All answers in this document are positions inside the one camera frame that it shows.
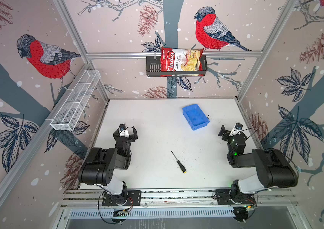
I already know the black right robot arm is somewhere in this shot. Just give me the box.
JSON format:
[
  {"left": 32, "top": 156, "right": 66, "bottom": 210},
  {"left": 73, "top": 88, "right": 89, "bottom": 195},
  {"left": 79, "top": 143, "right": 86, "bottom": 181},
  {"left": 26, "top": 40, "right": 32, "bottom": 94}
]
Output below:
[{"left": 218, "top": 122, "right": 298, "bottom": 204}]

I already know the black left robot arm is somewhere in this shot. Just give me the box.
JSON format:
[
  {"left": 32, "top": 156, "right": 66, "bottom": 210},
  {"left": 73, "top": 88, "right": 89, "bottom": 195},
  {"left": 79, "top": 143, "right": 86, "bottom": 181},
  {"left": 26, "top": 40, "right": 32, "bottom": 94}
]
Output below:
[{"left": 78, "top": 124, "right": 141, "bottom": 207}]

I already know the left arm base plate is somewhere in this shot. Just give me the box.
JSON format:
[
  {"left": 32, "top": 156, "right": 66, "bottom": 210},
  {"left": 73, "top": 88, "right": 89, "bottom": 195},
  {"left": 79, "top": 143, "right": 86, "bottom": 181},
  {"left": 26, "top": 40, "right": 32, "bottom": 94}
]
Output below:
[{"left": 100, "top": 190, "right": 141, "bottom": 207}]

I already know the aluminium front rail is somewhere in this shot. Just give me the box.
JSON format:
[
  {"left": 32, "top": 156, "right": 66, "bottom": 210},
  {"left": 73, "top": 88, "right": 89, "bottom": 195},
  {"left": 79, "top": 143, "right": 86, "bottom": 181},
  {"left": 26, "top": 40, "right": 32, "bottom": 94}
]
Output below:
[{"left": 59, "top": 188, "right": 299, "bottom": 209}]

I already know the black yellow handled screwdriver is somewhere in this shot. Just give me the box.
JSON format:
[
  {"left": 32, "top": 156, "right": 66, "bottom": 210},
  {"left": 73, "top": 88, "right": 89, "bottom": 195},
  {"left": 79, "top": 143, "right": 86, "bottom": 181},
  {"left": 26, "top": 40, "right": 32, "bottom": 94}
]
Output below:
[{"left": 171, "top": 152, "right": 187, "bottom": 173}]

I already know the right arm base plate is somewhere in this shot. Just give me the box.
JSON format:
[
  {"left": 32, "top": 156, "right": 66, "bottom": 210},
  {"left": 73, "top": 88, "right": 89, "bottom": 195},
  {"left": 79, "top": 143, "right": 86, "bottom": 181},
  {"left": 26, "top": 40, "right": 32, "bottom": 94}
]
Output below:
[{"left": 212, "top": 189, "right": 256, "bottom": 205}]

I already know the blue plastic bin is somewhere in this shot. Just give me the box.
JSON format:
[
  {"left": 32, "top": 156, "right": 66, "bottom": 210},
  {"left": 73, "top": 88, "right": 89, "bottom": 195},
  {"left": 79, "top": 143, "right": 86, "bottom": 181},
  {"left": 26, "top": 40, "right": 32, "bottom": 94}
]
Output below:
[{"left": 183, "top": 104, "right": 210, "bottom": 131}]

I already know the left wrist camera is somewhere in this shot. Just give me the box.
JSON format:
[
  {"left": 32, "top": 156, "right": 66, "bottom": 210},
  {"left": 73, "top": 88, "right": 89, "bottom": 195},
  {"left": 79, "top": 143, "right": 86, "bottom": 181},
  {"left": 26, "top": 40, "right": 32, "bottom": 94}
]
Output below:
[{"left": 119, "top": 123, "right": 129, "bottom": 138}]

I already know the white wire mesh basket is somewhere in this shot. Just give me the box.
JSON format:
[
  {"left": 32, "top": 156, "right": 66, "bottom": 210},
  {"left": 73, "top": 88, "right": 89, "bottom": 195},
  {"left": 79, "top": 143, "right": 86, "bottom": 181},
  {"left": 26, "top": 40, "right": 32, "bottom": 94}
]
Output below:
[{"left": 50, "top": 70, "right": 100, "bottom": 131}]

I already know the red cassava chips bag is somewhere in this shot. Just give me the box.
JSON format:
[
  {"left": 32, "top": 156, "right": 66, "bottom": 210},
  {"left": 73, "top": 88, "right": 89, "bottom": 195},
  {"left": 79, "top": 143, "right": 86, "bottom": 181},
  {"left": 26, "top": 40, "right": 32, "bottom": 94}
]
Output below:
[{"left": 161, "top": 48, "right": 204, "bottom": 72}]

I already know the black wall basket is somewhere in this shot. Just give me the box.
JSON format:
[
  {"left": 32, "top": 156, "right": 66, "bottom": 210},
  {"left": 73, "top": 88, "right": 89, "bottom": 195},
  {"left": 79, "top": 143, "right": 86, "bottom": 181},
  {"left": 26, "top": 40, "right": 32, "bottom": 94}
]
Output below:
[{"left": 146, "top": 55, "right": 208, "bottom": 77}]

